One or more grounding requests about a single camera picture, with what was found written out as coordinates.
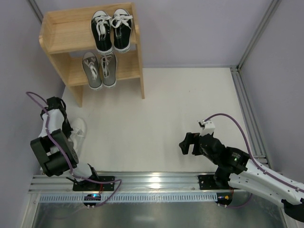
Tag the black canvas sneaker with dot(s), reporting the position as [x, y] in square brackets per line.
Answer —
[122, 24]
[101, 28]

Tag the wooden two-tier shoe shelf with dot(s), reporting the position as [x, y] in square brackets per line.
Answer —
[66, 31]

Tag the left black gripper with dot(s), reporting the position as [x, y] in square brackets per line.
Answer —
[54, 104]

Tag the white sneaker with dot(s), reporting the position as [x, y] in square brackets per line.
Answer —
[78, 134]

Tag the grey canvas sneaker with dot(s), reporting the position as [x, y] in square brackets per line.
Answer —
[90, 65]
[109, 67]

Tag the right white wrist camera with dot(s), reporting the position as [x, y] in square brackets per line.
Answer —
[207, 127]

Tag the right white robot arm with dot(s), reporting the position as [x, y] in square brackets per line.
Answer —
[236, 169]

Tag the left corner aluminium post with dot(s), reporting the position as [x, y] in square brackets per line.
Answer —
[36, 10]

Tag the corner aluminium post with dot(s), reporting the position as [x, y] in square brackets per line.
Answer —
[269, 13]
[36, 10]

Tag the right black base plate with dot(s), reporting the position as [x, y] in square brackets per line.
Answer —
[207, 182]

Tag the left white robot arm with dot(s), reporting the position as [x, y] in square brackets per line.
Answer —
[54, 152]

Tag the aluminium mounting rail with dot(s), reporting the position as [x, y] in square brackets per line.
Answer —
[132, 182]

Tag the right aluminium frame rail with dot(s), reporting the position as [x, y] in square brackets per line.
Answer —
[254, 136]

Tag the right corner aluminium post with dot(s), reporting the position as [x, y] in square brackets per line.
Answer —
[269, 13]

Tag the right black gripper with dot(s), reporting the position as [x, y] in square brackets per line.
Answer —
[194, 144]

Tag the grey slotted cable duct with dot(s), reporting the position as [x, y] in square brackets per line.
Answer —
[129, 197]

